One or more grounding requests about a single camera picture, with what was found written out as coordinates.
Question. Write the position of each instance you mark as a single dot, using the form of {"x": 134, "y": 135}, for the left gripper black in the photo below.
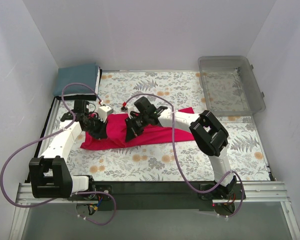
{"x": 95, "y": 125}

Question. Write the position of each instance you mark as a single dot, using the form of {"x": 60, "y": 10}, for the red t-shirt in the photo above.
{"x": 116, "y": 135}

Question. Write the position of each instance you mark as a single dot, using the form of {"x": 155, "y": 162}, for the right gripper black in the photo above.
{"x": 134, "y": 124}

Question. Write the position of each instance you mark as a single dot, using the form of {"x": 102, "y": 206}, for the clear plastic bin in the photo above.
{"x": 229, "y": 86}

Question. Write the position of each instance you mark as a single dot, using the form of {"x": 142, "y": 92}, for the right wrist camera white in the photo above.
{"x": 127, "y": 108}

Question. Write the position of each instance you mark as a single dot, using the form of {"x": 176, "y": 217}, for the aluminium frame rail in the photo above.
{"x": 159, "y": 211}

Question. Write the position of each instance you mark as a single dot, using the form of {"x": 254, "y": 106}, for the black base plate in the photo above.
{"x": 163, "y": 195}

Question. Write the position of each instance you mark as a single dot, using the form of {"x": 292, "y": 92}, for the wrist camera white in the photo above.
{"x": 103, "y": 112}
{"x": 127, "y": 108}

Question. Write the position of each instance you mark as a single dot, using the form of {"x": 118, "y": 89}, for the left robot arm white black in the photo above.
{"x": 49, "y": 174}

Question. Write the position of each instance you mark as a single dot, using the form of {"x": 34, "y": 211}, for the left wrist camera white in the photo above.
{"x": 103, "y": 112}

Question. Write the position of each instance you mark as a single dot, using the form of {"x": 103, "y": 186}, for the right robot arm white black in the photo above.
{"x": 209, "y": 134}

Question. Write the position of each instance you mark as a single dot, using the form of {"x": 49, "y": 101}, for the floral patterned table mat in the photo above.
{"x": 167, "y": 162}

